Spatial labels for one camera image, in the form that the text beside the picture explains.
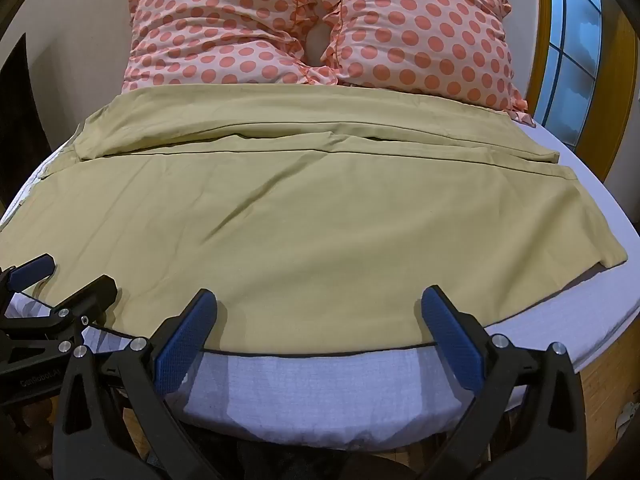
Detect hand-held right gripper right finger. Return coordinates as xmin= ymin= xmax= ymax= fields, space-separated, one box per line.
xmin=421 ymin=285 xmax=589 ymax=480

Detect pink polka dot pillow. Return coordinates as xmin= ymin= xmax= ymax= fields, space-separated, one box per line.
xmin=122 ymin=0 xmax=322 ymax=95
xmin=312 ymin=0 xmax=540 ymax=127

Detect olive yellow bed sheet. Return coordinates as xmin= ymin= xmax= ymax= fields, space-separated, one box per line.
xmin=0 ymin=85 xmax=629 ymax=357

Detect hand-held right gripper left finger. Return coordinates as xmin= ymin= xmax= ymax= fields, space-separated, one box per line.
xmin=52 ymin=288 xmax=241 ymax=480

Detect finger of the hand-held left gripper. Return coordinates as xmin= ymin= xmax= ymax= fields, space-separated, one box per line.
xmin=0 ymin=254 xmax=57 ymax=293
xmin=0 ymin=274 xmax=119 ymax=343

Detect dark wooden door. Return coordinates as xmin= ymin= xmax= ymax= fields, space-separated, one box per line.
xmin=0 ymin=32 xmax=49 ymax=161

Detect wooden framed window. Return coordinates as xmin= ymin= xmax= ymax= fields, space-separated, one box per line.
xmin=529 ymin=0 xmax=640 ymax=186

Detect bed with white sheet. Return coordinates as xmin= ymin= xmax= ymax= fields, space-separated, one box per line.
xmin=0 ymin=122 xmax=640 ymax=450

